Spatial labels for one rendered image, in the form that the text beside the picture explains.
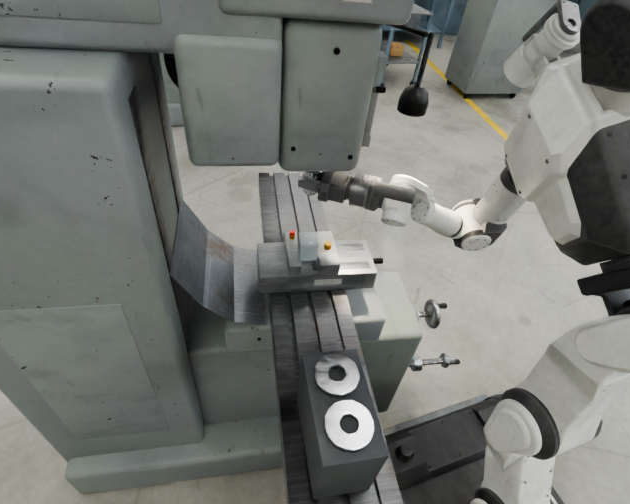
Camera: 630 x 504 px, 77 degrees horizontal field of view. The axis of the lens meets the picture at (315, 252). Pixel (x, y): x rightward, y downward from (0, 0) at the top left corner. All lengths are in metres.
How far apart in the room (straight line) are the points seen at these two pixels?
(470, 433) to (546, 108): 1.03
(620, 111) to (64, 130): 0.82
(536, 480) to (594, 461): 1.25
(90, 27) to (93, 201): 0.29
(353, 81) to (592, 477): 2.01
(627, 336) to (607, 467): 1.72
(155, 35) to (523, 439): 1.02
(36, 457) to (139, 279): 1.30
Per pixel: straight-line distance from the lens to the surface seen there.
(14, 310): 1.11
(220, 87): 0.80
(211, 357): 1.34
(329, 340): 1.09
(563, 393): 0.92
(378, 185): 0.97
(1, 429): 2.26
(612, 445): 2.50
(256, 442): 1.72
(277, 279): 1.14
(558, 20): 0.85
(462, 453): 1.41
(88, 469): 1.81
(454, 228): 1.14
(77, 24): 0.82
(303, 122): 0.86
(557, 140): 0.69
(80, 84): 0.73
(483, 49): 5.38
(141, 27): 0.80
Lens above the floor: 1.81
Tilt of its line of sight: 43 degrees down
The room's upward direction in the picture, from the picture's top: 7 degrees clockwise
